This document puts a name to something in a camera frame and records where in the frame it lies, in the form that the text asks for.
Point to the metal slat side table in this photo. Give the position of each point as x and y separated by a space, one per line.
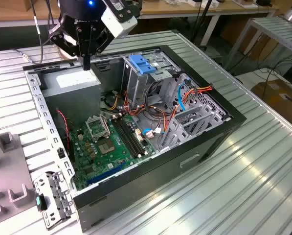
290 31

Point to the small white box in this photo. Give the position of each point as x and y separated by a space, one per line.
193 2

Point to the metal slot bracket plate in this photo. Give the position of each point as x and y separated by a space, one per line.
60 195

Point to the grey parts rack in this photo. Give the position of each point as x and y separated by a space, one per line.
11 166

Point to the green motherboard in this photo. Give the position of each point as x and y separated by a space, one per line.
104 164

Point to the black open PC case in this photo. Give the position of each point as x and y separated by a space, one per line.
148 186

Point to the black RAM slot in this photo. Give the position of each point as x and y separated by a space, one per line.
125 137
133 137
128 137

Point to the grey metal disk bay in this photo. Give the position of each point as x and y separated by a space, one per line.
176 131

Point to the small cardboard box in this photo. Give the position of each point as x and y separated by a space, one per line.
28 4

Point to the grey metal drive cage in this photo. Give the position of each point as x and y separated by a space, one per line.
136 85

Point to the black latch with teal tab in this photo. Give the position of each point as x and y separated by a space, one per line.
38 201

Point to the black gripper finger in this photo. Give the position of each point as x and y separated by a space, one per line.
104 39
56 36

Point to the wooden desk white frame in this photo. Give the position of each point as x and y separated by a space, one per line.
172 9

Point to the CPU socket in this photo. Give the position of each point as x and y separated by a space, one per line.
106 147

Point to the large cardboard box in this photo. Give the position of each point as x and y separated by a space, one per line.
275 98

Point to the blue plastic drive latch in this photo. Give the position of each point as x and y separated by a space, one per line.
142 64

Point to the grey power supply unit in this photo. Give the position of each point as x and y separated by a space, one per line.
72 98

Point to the blue expansion slot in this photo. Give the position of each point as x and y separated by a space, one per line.
104 175

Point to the small black device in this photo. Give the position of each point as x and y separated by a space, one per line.
264 2

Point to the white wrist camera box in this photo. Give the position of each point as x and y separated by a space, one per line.
119 24

